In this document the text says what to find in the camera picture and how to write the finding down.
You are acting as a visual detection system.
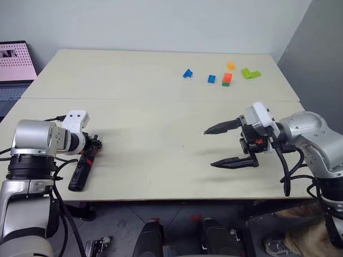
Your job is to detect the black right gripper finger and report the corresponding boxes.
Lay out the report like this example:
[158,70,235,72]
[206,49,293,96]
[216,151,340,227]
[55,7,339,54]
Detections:
[204,118,242,135]
[210,156,260,170]

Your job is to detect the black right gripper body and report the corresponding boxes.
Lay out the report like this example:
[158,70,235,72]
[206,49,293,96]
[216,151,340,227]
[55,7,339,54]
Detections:
[237,115,270,162]

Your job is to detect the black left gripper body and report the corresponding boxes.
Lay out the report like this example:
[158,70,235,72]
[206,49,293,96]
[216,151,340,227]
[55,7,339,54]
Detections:
[81,131,97,158]

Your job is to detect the black red electric screwdriver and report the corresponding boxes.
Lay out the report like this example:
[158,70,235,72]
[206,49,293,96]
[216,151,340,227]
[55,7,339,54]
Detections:
[68,149,96,192]

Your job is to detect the orange and green toy block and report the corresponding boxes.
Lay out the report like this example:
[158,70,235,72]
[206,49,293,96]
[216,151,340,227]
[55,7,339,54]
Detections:
[221,72,233,87]

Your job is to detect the green L-shaped toy block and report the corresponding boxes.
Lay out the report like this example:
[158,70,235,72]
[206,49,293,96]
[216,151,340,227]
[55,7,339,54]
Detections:
[240,67,262,80]

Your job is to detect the dark rounded shape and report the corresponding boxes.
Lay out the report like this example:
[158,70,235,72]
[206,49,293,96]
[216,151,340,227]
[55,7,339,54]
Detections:
[132,221,165,257]
[200,217,243,257]

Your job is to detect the grey sneaker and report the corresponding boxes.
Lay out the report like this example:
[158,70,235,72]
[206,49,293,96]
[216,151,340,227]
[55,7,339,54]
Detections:
[263,238,296,257]

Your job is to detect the metal caster wheel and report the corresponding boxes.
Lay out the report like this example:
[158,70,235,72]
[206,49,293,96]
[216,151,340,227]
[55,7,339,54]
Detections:
[85,236,113,257]

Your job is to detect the tan trouser leg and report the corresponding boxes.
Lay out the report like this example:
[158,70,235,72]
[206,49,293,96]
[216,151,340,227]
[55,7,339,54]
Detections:
[275,210,334,257]

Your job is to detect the laptop with pink screen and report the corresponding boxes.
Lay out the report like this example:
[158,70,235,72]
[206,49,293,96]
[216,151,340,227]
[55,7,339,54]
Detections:
[0,40,38,118]

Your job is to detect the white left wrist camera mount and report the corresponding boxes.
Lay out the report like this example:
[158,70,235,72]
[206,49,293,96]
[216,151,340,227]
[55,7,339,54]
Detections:
[62,110,91,156]

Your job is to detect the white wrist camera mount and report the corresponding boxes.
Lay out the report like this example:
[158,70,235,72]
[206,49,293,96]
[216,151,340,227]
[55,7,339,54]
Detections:
[245,101,281,155]
[62,110,91,156]

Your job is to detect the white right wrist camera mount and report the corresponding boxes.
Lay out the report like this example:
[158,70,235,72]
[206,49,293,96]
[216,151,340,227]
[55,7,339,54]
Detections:
[245,101,281,155]

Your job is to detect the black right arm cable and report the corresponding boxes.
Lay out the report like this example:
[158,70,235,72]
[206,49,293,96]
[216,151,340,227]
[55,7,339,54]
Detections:
[271,127,324,198]

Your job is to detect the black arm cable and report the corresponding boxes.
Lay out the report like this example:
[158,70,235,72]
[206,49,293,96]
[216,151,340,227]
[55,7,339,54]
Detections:
[271,127,324,198]
[44,157,87,257]

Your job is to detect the black table frame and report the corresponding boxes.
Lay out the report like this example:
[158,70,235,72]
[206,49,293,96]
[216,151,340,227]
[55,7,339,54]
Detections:
[63,199,321,222]

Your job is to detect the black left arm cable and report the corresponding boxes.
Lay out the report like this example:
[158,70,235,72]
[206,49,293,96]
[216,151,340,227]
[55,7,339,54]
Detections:
[44,157,87,257]

